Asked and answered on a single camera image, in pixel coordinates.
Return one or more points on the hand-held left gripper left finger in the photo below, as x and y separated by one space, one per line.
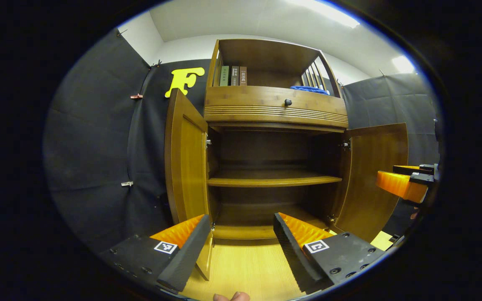
188 255

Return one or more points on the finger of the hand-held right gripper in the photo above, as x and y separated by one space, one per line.
404 169
400 186

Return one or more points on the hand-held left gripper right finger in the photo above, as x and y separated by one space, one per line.
293 251

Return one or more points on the wooden cabinet door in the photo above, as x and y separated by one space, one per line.
375 159
188 167

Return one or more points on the wooden double-door shoe cabinet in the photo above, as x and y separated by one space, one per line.
274 154

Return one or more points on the silver clip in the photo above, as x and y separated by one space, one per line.
126 183

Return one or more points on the small ceiling light panel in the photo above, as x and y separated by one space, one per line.
403 64

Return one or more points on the blue folded towel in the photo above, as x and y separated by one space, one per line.
310 89

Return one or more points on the wooden drawer with black knob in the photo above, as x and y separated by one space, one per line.
266 104

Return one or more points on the red clip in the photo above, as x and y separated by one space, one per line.
136 96

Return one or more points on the reddish brown book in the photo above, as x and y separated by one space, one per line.
243 76

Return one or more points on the green book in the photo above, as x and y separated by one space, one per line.
224 76

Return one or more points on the dark brown book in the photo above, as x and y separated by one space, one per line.
234 76

